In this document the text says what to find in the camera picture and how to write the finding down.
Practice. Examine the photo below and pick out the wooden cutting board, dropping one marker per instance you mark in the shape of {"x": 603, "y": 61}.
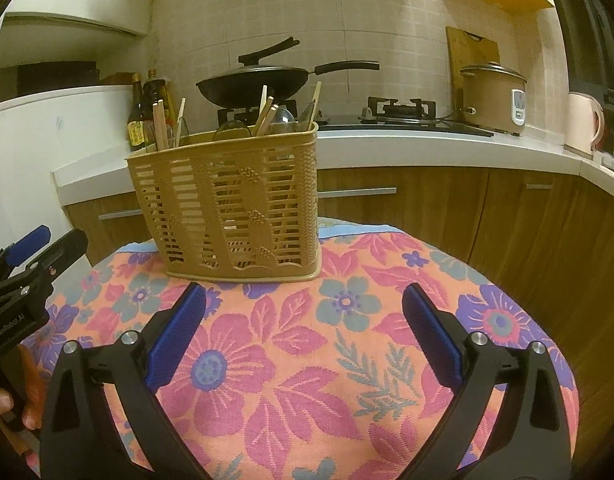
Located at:
{"x": 467, "y": 50}

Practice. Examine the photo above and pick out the tan plastic utensil basket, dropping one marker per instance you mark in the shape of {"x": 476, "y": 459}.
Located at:
{"x": 237, "y": 220}

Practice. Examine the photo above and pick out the bunch of wooden chopsticks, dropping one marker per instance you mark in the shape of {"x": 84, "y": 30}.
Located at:
{"x": 160, "y": 125}

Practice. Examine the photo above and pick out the floral pink cloth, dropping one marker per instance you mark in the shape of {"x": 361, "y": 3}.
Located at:
{"x": 297, "y": 360}

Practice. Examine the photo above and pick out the cardboard box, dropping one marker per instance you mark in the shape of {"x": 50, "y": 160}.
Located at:
{"x": 117, "y": 79}

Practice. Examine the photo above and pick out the black microwave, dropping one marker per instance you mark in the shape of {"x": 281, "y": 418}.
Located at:
{"x": 47, "y": 75}

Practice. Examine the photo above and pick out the person's left hand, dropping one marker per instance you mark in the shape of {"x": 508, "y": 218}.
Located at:
{"x": 34, "y": 395}

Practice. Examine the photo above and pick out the brown rice cooker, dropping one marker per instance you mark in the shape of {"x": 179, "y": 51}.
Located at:
{"x": 487, "y": 100}

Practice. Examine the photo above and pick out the black wok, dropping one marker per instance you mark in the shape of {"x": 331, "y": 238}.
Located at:
{"x": 247, "y": 87}

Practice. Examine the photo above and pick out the red label sauce bottle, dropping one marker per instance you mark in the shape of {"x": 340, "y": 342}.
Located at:
{"x": 152, "y": 105}

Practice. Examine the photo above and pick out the cream electric kettle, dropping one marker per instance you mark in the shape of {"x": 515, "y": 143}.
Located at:
{"x": 582, "y": 125}

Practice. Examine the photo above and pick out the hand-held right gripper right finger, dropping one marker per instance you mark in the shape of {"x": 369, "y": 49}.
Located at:
{"x": 432, "y": 335}

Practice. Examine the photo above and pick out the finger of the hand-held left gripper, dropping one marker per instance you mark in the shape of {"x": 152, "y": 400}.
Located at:
{"x": 62, "y": 252}
{"x": 27, "y": 245}

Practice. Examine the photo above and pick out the yellow label sauce bottle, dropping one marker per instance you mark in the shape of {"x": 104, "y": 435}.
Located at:
{"x": 135, "y": 132}

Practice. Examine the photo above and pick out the white appliance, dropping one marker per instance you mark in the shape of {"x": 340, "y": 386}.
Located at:
{"x": 47, "y": 150}

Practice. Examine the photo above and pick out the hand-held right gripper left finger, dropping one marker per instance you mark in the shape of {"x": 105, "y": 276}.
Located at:
{"x": 179, "y": 330}

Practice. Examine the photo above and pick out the black wok lid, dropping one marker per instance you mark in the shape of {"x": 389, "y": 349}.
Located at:
{"x": 259, "y": 57}

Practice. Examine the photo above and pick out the black glass gas stove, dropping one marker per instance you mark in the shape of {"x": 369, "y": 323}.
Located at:
{"x": 412, "y": 125}

